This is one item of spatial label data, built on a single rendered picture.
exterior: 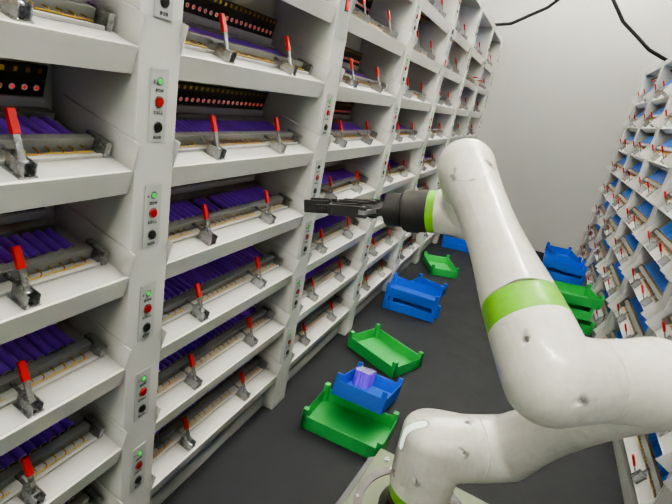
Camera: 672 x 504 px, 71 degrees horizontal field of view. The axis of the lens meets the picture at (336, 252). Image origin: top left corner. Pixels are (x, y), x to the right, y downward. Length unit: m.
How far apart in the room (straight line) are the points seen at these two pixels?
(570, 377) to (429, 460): 0.41
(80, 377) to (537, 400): 0.79
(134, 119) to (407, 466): 0.80
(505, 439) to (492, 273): 0.39
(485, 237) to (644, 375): 0.27
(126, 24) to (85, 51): 0.10
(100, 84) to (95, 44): 0.13
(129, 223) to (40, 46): 0.32
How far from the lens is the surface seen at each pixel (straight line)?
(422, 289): 2.92
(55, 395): 1.00
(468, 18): 3.53
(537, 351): 0.65
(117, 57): 0.85
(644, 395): 0.72
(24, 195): 0.79
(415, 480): 1.03
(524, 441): 0.97
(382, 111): 2.12
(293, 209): 1.52
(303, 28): 1.50
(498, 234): 0.77
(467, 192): 0.84
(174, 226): 1.12
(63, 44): 0.79
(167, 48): 0.92
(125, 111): 0.90
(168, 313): 1.22
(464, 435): 1.00
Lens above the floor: 1.15
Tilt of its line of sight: 19 degrees down
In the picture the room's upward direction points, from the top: 11 degrees clockwise
